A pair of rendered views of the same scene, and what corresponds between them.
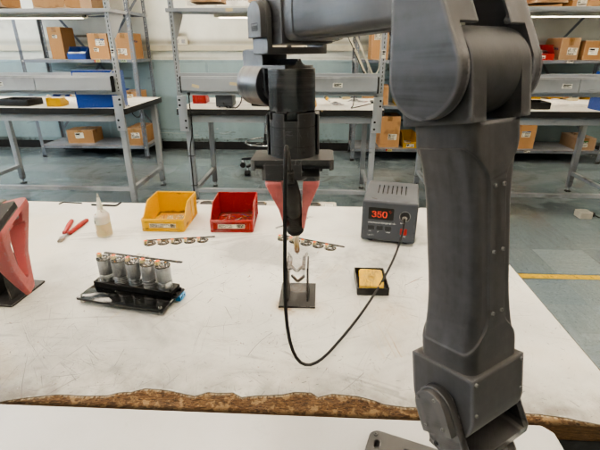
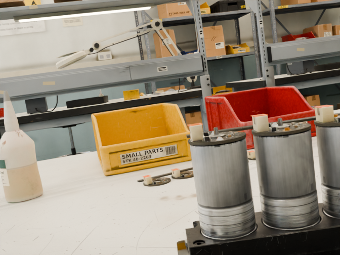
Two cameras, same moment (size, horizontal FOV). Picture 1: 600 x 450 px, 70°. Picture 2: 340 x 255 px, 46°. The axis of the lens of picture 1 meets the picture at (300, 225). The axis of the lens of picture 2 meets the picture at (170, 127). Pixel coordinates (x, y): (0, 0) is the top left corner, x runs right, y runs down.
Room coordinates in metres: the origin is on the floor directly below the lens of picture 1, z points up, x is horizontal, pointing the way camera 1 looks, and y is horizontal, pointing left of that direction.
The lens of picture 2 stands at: (0.49, 0.40, 0.84)
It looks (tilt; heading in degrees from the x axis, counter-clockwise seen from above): 7 degrees down; 345
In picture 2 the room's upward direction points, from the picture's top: 8 degrees counter-clockwise
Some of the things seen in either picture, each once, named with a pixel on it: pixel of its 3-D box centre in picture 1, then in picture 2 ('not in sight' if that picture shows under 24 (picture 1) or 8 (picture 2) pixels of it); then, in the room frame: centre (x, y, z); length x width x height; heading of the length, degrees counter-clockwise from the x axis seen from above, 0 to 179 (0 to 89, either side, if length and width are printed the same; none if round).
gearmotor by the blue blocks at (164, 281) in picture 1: (164, 278); not in sight; (0.62, 0.23, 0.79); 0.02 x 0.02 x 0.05
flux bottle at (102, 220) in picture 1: (101, 214); (15, 144); (0.88, 0.44, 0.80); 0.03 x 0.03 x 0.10
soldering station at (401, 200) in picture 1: (390, 211); not in sight; (0.91, -0.21, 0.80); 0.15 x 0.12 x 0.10; 166
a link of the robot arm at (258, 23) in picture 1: (271, 58); not in sight; (0.57, 0.04, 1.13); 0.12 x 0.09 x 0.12; 32
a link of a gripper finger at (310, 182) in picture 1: (292, 194); not in sight; (0.54, 0.01, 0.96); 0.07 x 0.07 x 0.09; 87
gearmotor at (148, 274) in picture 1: (149, 276); not in sight; (0.63, 0.25, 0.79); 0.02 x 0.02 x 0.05
